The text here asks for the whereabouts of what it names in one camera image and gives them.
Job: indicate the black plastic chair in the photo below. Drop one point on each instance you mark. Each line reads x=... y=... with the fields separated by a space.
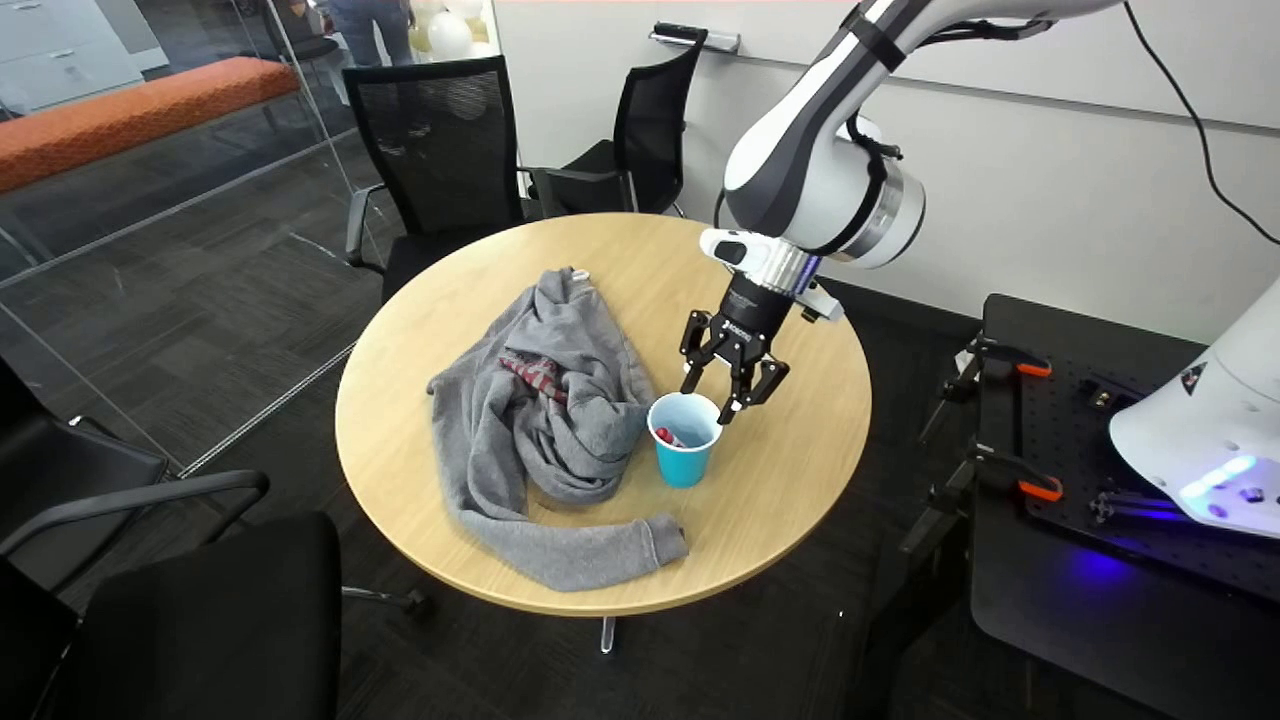
x=67 y=427

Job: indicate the small black mounting bracket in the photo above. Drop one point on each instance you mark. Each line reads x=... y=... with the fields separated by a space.
x=1107 y=396

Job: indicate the black armchair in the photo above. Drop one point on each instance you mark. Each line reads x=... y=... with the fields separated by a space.
x=662 y=121

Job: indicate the black mesh office chair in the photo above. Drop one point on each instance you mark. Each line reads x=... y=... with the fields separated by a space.
x=442 y=147
x=212 y=625

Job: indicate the white wrist camera mount plate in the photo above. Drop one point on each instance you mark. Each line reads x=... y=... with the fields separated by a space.
x=822 y=304

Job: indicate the red marker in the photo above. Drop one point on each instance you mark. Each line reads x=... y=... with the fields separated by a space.
x=677 y=433

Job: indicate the white rounded background object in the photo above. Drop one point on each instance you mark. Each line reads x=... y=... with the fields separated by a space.
x=453 y=30

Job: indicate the metal table leg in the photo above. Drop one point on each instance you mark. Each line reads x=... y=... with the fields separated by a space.
x=605 y=637

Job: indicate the black whiteboard eraser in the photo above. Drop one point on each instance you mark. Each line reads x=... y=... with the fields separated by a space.
x=683 y=30

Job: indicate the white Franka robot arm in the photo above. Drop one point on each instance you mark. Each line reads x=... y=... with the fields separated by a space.
x=813 y=147

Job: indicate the grey sweatshirt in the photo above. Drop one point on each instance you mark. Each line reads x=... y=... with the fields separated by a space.
x=560 y=415

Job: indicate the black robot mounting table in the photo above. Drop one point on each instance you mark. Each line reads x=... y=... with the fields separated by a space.
x=1066 y=602

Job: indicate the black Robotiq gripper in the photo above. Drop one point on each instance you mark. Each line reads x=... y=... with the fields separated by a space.
x=756 y=323

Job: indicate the blue plastic cup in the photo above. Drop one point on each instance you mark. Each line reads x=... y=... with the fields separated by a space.
x=686 y=465

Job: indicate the orange upholstered bench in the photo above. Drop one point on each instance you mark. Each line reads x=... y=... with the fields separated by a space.
x=135 y=115

